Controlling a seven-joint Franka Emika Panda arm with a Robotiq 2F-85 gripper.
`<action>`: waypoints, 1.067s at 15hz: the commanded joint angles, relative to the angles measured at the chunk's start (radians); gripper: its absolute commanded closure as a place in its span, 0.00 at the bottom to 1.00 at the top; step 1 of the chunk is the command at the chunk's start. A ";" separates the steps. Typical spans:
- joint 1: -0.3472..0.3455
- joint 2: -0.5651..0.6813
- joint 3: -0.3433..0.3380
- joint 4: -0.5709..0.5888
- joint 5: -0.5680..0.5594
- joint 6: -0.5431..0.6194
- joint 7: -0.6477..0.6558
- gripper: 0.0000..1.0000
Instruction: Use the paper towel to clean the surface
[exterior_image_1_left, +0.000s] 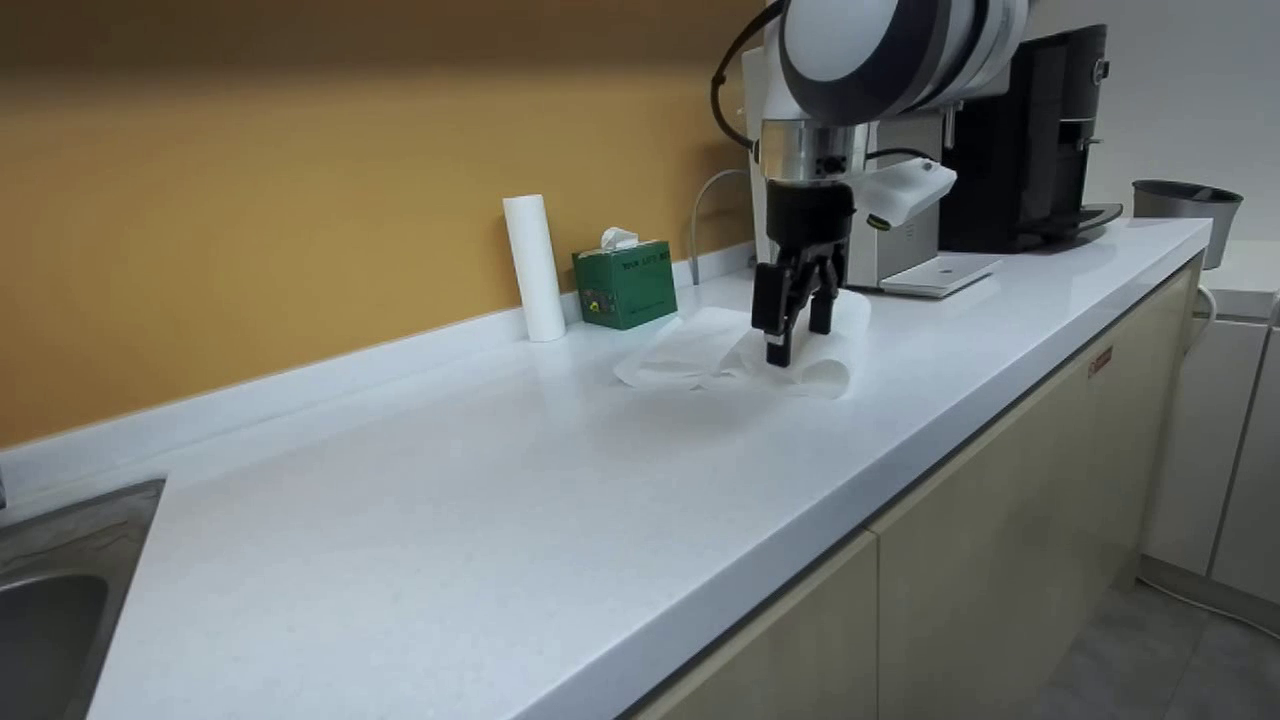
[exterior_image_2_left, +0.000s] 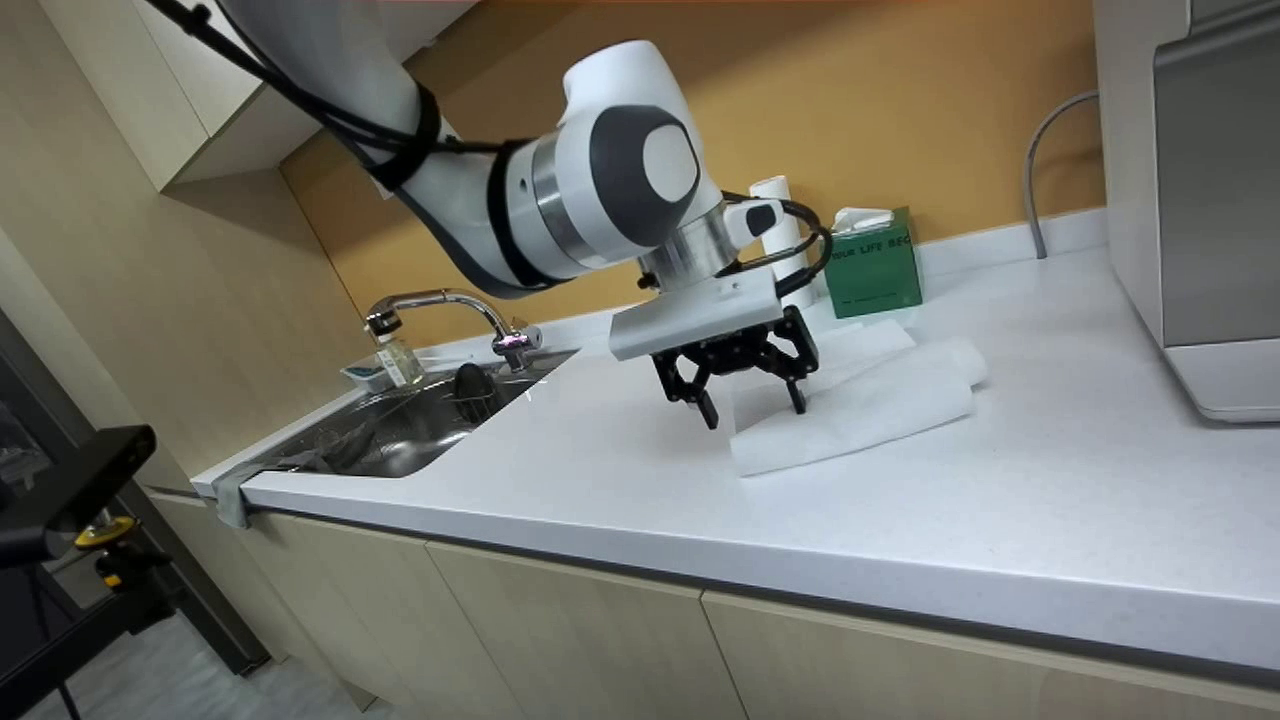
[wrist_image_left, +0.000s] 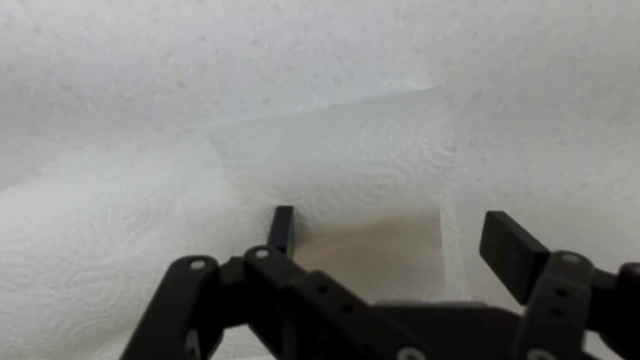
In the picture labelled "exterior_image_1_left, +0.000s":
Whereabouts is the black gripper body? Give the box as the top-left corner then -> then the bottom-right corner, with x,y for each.
763,178 -> 856,271

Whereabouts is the white paper towel sheet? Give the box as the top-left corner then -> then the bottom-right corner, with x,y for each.
611,290 -> 873,406

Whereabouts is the white paper towel roll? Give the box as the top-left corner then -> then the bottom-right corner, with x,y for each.
498,194 -> 569,345

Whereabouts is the green tissue box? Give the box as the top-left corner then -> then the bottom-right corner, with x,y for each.
572,223 -> 680,334

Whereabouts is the black coffee machine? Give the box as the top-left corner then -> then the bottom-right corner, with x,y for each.
935,19 -> 1128,256

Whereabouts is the beige cabinet door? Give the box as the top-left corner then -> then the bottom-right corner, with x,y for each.
873,271 -> 1198,720
634,533 -> 884,720

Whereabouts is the grey waste bin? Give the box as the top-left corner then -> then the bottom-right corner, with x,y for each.
1128,178 -> 1248,271

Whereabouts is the white low cabinet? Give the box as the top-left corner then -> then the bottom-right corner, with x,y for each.
1135,238 -> 1280,613

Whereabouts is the stainless steel sink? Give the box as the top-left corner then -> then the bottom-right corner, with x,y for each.
0,475 -> 167,720

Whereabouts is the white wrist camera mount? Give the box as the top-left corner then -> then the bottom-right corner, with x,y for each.
853,153 -> 961,242

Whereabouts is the grey curved hose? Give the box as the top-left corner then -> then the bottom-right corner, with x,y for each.
686,166 -> 751,290

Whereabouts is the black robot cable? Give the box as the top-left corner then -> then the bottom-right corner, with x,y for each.
707,0 -> 790,153

